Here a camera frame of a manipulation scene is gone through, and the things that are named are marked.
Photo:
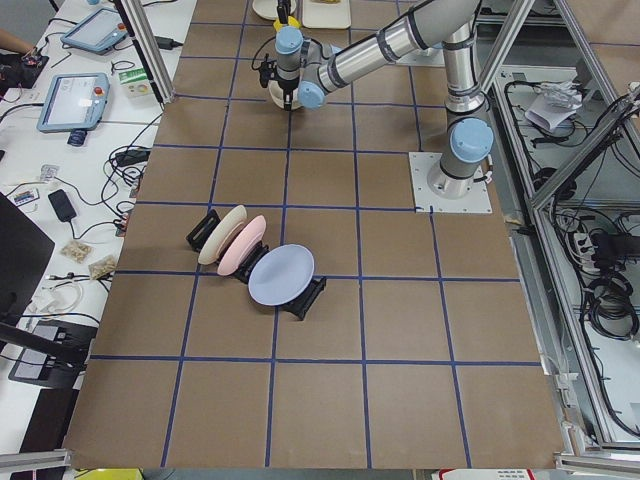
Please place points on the black dish rack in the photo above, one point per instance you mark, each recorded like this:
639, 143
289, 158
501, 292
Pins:
299, 307

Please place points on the blue plate in rack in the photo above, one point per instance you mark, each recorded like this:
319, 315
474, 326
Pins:
281, 275

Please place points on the pink plate in rack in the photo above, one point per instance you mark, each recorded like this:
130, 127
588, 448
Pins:
242, 245

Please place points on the white plate in rack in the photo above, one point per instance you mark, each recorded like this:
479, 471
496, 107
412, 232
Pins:
222, 235

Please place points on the white rectangular tray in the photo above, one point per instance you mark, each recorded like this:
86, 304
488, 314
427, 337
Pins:
326, 16

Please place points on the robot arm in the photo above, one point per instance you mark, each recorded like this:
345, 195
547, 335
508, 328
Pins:
307, 71

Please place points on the aluminium frame post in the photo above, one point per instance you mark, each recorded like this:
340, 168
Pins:
139, 29

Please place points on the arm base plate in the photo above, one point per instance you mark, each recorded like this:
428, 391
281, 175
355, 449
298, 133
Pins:
434, 192

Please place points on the white bowl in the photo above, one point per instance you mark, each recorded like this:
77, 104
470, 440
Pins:
277, 96

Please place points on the green white carton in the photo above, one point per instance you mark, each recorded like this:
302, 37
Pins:
135, 82

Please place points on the blue teach pendant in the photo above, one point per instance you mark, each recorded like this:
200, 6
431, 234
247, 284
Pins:
74, 102
98, 33

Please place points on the black power adapter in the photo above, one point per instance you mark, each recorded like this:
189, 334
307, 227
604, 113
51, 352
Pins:
166, 43

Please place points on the white round plate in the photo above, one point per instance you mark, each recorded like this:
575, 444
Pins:
265, 9

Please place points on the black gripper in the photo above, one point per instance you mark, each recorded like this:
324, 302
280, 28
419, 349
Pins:
284, 6
287, 86

